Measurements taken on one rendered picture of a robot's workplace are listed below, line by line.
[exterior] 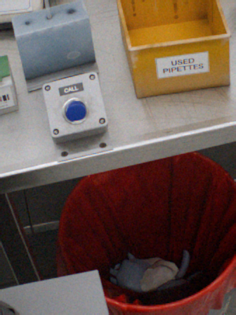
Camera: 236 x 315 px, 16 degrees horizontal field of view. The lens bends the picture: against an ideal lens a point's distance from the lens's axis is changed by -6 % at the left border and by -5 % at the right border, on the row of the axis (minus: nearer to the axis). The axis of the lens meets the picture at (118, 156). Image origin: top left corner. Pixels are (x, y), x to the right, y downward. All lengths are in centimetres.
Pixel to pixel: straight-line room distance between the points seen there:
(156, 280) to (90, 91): 73
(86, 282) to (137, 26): 42
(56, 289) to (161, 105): 31
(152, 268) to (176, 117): 67
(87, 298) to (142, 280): 80
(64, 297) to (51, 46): 36
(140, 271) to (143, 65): 73
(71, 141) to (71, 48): 13
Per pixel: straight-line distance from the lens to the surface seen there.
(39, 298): 93
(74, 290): 93
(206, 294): 146
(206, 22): 121
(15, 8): 123
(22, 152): 110
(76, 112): 104
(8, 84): 110
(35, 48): 112
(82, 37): 113
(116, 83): 115
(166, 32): 120
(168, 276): 171
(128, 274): 172
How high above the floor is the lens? 174
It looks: 53 degrees down
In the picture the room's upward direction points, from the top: 9 degrees counter-clockwise
